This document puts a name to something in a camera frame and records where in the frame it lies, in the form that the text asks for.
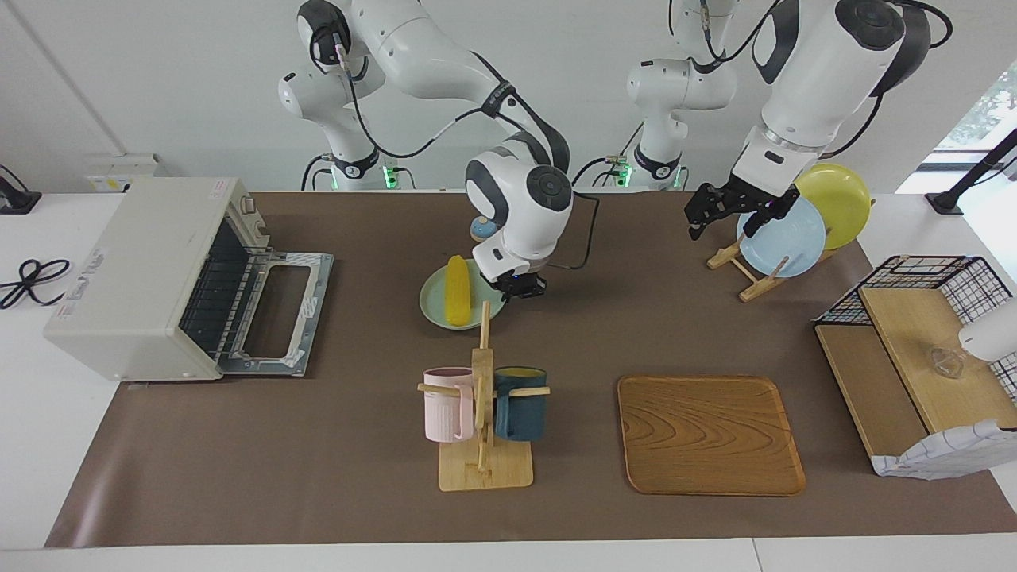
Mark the yellow corn cob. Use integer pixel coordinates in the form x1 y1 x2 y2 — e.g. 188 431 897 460
444 255 474 327

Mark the pale green plate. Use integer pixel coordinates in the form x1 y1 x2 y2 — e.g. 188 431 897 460
420 258 509 330

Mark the light blue plate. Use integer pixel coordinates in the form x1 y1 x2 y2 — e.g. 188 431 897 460
737 195 827 278

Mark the glass oven door with handle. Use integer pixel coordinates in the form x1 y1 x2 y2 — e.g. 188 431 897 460
218 250 334 377

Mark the wooden plate rack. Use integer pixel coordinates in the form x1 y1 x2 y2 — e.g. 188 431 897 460
707 199 875 303

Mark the small black clamp stand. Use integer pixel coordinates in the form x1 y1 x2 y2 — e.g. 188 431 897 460
0 165 42 215

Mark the clear drinking glass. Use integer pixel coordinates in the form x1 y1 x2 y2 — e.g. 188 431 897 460
924 343 967 380

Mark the black wire basket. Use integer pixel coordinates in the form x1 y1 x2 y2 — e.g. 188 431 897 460
814 255 1017 398

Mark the white rounded device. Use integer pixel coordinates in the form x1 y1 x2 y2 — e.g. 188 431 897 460
958 298 1017 363

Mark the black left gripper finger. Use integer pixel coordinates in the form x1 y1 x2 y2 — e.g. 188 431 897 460
743 190 801 240
685 185 733 242

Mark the yellow plate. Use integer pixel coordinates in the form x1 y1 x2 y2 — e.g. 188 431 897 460
795 164 872 250

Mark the two-tier wooden shelf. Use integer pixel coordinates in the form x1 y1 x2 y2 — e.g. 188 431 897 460
814 286 1017 477

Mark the brown table mat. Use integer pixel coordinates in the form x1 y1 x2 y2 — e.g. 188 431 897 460
45 191 1017 549

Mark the dark teal mug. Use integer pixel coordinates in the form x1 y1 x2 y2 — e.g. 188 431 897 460
494 366 548 442

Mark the wooden mug tree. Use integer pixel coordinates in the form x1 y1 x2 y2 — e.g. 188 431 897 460
418 300 551 492

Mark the coiled black cable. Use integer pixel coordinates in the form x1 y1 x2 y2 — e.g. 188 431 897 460
0 258 72 311

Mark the cream toaster oven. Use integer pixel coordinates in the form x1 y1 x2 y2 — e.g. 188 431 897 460
44 176 334 383

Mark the white checked cloth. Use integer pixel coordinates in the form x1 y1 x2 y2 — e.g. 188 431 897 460
870 419 1017 480

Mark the white wall socket box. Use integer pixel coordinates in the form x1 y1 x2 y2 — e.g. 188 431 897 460
86 155 169 194

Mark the wooden serving tray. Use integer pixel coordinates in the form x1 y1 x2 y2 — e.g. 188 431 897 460
617 375 806 497

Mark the pink mug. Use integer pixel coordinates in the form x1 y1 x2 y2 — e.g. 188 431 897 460
423 367 475 443

